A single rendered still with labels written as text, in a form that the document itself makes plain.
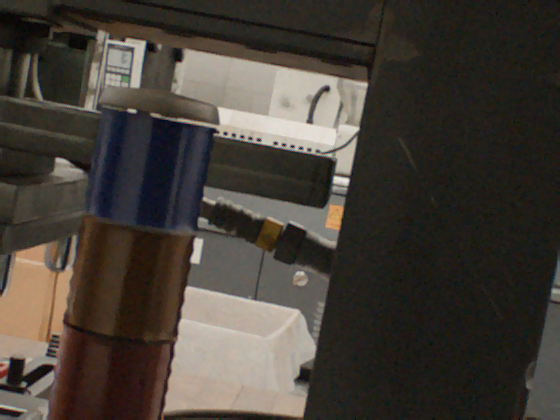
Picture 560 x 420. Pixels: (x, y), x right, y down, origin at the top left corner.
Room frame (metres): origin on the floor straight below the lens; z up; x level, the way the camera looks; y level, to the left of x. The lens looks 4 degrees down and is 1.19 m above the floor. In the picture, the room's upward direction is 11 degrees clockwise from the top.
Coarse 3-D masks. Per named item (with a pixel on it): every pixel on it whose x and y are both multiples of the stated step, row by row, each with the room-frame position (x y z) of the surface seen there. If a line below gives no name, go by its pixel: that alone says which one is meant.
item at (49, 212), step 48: (0, 48) 0.58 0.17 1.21; (0, 96) 0.56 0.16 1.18; (0, 144) 0.56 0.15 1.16; (48, 144) 0.56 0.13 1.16; (240, 144) 0.55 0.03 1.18; (0, 192) 0.52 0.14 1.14; (48, 192) 0.57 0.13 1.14; (240, 192) 0.55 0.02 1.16; (288, 192) 0.55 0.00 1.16; (0, 240) 0.52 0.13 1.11; (48, 240) 0.59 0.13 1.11; (0, 288) 0.55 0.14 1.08
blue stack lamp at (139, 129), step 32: (128, 128) 0.32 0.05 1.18; (160, 128) 0.32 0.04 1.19; (192, 128) 0.33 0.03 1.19; (96, 160) 0.33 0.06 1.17; (128, 160) 0.32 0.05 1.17; (160, 160) 0.32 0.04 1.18; (192, 160) 0.33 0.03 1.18; (96, 192) 0.33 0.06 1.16; (128, 192) 0.32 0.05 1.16; (160, 192) 0.32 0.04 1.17; (192, 192) 0.33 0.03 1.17; (160, 224) 0.32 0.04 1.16; (192, 224) 0.33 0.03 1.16
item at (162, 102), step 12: (108, 96) 0.33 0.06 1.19; (120, 96) 0.32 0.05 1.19; (132, 96) 0.32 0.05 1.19; (144, 96) 0.32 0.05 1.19; (156, 96) 0.32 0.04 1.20; (168, 96) 0.32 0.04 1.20; (180, 96) 0.33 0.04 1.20; (132, 108) 0.32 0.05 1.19; (144, 108) 0.32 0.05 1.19; (156, 108) 0.32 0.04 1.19; (168, 108) 0.32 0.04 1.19; (180, 108) 0.32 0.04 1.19; (192, 108) 0.32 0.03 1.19; (204, 108) 0.33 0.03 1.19; (216, 108) 0.34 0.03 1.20; (192, 120) 0.32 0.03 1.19; (204, 120) 0.33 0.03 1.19; (216, 120) 0.33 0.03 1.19
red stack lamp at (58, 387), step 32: (64, 320) 0.34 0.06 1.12; (64, 352) 0.33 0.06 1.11; (96, 352) 0.32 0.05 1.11; (128, 352) 0.32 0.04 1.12; (160, 352) 0.33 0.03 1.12; (64, 384) 0.33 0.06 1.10; (96, 384) 0.32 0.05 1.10; (128, 384) 0.32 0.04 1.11; (160, 384) 0.33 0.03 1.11; (64, 416) 0.32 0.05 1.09; (96, 416) 0.32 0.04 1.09; (128, 416) 0.32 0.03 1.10; (160, 416) 0.34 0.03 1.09
